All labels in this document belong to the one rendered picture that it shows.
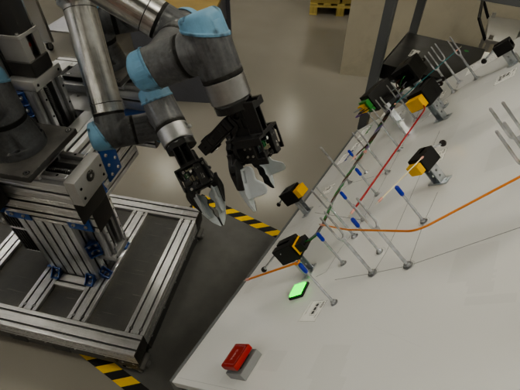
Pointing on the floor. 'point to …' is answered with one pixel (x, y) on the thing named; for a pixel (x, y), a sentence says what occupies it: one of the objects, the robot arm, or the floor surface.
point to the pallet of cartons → (330, 5)
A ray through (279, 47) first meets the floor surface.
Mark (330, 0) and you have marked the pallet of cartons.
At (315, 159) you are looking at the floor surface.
